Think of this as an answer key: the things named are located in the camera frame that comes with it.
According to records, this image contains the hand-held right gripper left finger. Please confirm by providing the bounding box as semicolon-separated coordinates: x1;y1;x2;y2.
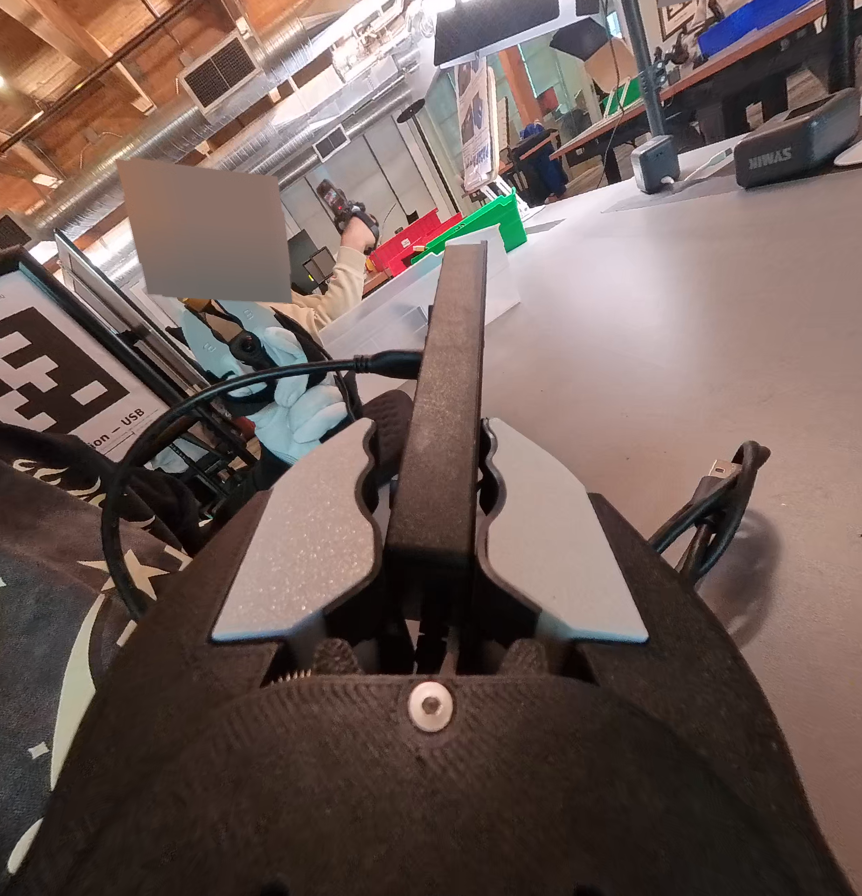
212;417;386;644

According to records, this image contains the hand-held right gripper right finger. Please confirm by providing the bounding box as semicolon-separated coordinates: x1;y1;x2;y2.
475;417;650;645

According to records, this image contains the clear plastic bin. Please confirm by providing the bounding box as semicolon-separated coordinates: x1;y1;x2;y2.
319;234;523;366

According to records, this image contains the black usb adapter cable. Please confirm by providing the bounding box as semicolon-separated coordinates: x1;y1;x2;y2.
101;351;425;623

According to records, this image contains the black usb hub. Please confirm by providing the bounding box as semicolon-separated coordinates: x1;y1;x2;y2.
383;241;490;631

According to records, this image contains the red plastic bin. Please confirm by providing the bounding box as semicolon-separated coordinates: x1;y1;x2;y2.
367;210;467;275

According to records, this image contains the framed tag sign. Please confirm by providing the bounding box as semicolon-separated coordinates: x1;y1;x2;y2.
0;245;174;463

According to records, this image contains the person's printed black clothing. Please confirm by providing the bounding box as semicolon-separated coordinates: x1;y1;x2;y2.
0;420;278;896

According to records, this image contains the white vent grille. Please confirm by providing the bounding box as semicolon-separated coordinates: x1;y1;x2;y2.
178;31;263;114

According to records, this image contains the green plastic bin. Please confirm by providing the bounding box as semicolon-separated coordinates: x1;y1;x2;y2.
410;188;530;267

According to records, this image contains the instruction poster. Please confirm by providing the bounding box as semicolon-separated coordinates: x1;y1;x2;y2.
455;57;501;191

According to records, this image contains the led panel lamp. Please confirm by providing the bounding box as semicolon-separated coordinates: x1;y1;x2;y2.
433;0;603;69

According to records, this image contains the grey charger block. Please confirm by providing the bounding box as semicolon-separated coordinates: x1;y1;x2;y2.
630;135;681;196

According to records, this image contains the blue plastic bin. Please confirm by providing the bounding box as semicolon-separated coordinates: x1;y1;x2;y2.
697;0;813;58

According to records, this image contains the silver air duct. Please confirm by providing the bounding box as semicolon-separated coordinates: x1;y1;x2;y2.
25;28;439;242

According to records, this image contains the white charger cable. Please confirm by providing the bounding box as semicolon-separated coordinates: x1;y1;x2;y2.
660;146;736;189

